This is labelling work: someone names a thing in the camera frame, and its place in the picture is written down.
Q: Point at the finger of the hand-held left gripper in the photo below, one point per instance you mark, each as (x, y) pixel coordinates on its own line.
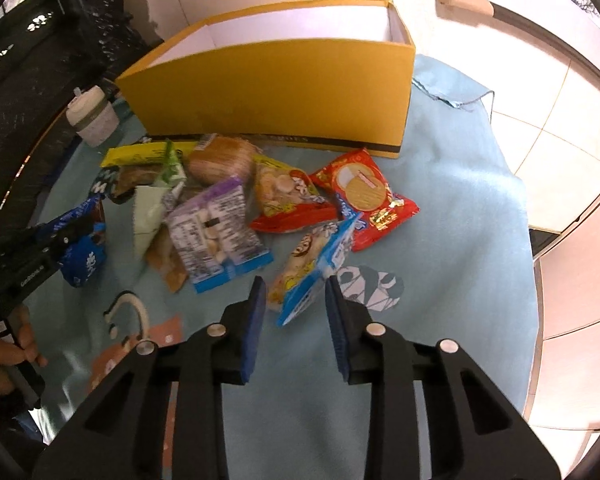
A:
(62, 242)

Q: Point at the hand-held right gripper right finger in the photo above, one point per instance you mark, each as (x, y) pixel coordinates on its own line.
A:
(337, 325)

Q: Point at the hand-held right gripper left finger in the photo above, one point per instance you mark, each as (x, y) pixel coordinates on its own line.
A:
(252, 330)

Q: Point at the dark blue snack packet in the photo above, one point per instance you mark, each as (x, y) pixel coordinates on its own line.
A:
(85, 265)

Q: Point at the blue and white snack packet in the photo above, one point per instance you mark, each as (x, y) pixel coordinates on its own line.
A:
(305, 265)

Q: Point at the yellow cardboard box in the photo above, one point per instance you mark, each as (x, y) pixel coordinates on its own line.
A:
(280, 95)

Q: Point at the person's left hand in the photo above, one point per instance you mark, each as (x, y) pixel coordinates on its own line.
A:
(0, 360)

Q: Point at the dark cookie snack packet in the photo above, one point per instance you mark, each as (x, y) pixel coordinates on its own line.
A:
(115, 182)

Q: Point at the green snack packet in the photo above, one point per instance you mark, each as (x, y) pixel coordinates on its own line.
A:
(150, 210)

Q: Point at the brown snack packet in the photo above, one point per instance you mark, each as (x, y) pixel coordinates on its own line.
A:
(170, 270)

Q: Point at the purple snack packet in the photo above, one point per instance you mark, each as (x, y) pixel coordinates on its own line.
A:
(215, 235)

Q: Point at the white cup with lid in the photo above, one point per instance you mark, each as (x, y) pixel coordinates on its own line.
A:
(95, 120)

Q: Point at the red biscuit packet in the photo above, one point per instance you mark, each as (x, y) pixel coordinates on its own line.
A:
(365, 195)

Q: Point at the red and yellow snack packet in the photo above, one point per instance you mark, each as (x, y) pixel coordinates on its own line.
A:
(285, 195)

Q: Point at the teal printed blanket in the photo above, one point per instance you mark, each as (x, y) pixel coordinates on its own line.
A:
(455, 240)

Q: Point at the brown bread loaf packet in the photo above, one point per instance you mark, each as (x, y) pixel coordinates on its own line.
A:
(220, 160)

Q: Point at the black carved furniture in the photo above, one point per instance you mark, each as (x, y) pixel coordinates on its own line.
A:
(40, 50)

